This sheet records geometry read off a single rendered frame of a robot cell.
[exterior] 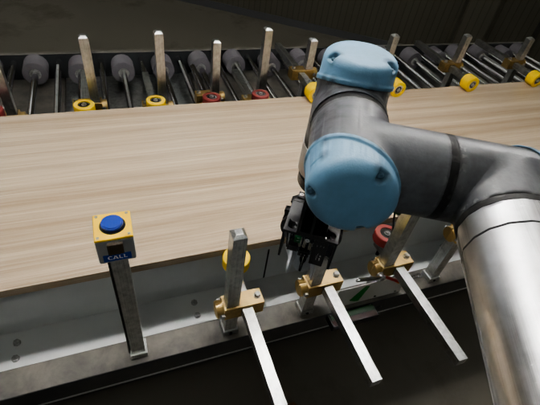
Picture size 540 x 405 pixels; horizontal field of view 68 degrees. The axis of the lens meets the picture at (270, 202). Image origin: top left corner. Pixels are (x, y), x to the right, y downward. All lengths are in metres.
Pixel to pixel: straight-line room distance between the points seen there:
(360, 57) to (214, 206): 0.97
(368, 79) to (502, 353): 0.24
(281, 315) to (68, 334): 0.65
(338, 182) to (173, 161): 1.21
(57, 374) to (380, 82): 1.11
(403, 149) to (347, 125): 0.05
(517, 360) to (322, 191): 0.16
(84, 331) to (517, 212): 1.27
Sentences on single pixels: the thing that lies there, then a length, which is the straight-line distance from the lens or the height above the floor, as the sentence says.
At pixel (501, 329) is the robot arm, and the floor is 1.62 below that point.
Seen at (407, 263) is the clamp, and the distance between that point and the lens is 1.35.
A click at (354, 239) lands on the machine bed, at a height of 0.74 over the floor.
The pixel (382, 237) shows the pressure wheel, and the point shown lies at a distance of 1.33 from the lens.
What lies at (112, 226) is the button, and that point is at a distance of 0.81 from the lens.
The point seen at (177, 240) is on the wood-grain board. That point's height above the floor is 0.90.
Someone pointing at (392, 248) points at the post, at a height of 0.95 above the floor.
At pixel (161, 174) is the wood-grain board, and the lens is 1.42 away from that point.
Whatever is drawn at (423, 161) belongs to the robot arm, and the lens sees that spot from 0.34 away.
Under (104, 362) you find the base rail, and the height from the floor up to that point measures 0.70.
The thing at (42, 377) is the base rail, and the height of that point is 0.70.
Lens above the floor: 1.82
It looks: 43 degrees down
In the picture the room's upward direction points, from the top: 10 degrees clockwise
